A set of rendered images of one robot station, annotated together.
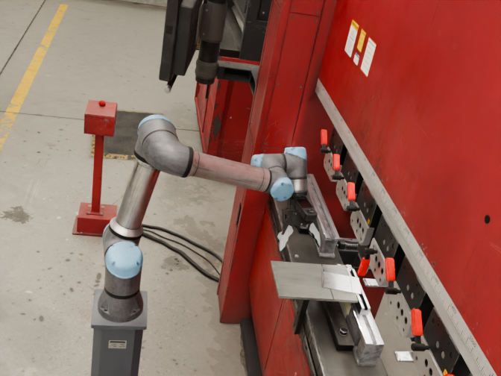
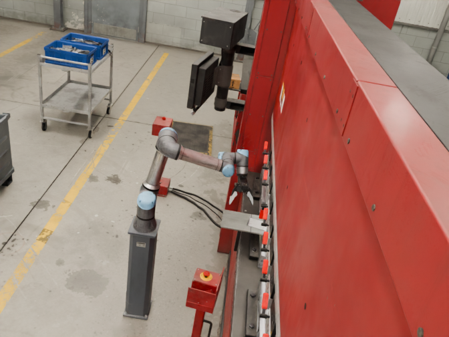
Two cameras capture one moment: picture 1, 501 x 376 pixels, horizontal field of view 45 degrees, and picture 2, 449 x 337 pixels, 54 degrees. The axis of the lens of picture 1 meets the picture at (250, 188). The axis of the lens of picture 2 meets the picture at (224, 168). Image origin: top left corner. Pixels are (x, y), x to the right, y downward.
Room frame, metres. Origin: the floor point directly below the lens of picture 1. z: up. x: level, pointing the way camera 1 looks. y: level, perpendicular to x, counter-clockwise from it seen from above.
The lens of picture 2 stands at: (-0.56, -0.55, 2.58)
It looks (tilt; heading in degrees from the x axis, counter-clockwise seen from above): 30 degrees down; 12
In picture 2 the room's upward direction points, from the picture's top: 10 degrees clockwise
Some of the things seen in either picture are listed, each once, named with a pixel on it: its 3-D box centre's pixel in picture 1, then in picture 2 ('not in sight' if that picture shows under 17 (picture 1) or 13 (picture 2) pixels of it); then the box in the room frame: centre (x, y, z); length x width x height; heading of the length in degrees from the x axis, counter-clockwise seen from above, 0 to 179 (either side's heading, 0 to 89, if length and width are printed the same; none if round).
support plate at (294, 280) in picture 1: (312, 281); (242, 222); (1.60, -0.26, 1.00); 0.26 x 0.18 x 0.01; 102
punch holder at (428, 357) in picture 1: (449, 356); (278, 255); (1.07, -0.53, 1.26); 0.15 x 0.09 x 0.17; 12
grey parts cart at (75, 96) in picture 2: not in sight; (77, 86); (3.99, 2.45, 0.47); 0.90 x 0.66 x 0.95; 14
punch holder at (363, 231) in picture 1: (373, 214); (275, 188); (1.66, -0.40, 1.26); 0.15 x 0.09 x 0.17; 12
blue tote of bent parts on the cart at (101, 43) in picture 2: not in sight; (85, 45); (4.23, 2.50, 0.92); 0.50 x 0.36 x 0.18; 104
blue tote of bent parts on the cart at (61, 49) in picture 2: not in sight; (71, 54); (3.82, 2.42, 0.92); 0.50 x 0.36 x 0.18; 104
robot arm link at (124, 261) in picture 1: (123, 266); (146, 204); (1.55, 0.35, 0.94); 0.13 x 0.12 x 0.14; 20
